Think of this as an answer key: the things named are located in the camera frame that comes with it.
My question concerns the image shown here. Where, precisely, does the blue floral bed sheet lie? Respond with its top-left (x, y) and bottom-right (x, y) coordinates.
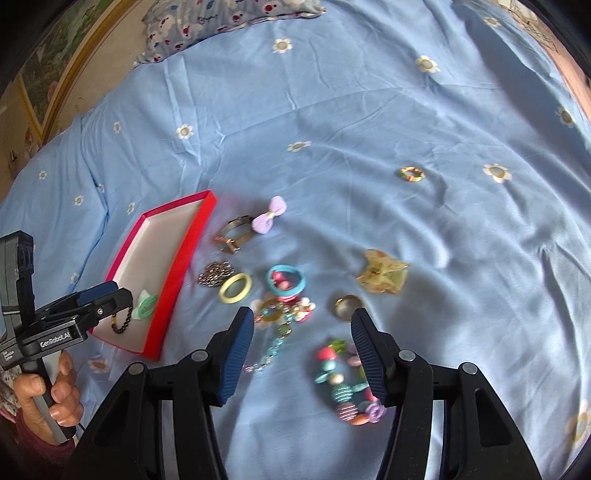
top-left (1, 1), bottom-right (590, 479)

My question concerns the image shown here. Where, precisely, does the patterned blue pillow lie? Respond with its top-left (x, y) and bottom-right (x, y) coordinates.
top-left (135, 0), bottom-right (325, 65)

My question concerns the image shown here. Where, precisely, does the blue hair tie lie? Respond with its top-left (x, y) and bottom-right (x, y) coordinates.
top-left (265, 263), bottom-right (307, 298)

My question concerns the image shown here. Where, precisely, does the metal ring bangle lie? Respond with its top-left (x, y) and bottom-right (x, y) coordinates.
top-left (334, 295), bottom-right (365, 323)

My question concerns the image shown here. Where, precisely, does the green bow hair tie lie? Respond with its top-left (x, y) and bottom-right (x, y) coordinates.
top-left (131, 288), bottom-right (160, 322)

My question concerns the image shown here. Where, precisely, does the red shallow box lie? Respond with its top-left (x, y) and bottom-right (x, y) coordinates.
top-left (91, 190), bottom-right (216, 361)

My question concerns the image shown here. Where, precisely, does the yellow ring bangle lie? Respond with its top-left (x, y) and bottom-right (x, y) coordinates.
top-left (218, 273), bottom-right (252, 304)

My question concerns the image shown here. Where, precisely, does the framed wall picture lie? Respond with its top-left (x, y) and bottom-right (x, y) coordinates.
top-left (18, 1), bottom-right (149, 144)

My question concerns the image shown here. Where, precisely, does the black bead bracelet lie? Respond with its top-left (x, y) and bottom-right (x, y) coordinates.
top-left (109, 303), bottom-right (136, 335)

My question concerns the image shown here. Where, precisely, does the left hand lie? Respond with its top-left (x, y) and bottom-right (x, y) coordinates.
top-left (12, 351), bottom-right (84, 446)

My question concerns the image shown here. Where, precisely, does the pastel crystal bead bracelet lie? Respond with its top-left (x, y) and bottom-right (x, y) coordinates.
top-left (242, 296), bottom-right (318, 374)

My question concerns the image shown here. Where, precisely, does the silver chain bracelet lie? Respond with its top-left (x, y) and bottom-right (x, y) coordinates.
top-left (197, 260), bottom-right (236, 288)

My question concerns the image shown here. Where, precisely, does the purple bow hair clip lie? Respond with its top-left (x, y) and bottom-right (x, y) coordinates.
top-left (252, 196), bottom-right (287, 235)

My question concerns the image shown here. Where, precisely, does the colourful chunky bead bracelet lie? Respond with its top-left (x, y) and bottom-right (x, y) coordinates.
top-left (313, 338), bottom-right (388, 427)

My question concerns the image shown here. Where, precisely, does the yellow transparent bow clip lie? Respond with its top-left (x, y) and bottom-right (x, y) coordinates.
top-left (356, 249), bottom-right (410, 295)

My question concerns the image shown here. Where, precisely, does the square face wristwatch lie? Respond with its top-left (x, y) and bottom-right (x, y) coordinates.
top-left (213, 215), bottom-right (254, 254)

